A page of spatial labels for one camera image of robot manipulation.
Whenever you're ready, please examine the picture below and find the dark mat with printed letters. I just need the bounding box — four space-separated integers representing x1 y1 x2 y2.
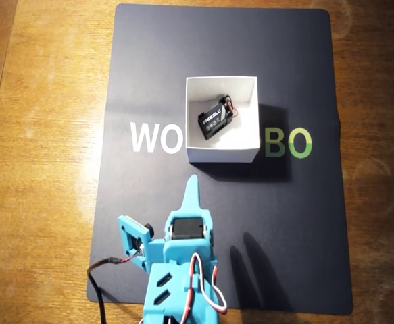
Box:
86 3 353 317

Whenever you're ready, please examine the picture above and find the small black battery pack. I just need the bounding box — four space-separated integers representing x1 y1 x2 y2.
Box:
197 95 243 141

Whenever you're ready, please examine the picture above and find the white open cardboard box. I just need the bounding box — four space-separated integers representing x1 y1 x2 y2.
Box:
184 76 261 164

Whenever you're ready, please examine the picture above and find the white red servo cable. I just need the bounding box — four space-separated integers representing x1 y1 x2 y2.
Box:
187 252 228 317

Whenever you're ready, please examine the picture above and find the black camera cable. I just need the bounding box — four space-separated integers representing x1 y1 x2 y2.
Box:
87 254 144 324

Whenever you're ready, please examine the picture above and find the turquoise gripper with servo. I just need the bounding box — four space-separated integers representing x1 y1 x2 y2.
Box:
162 174 218 268

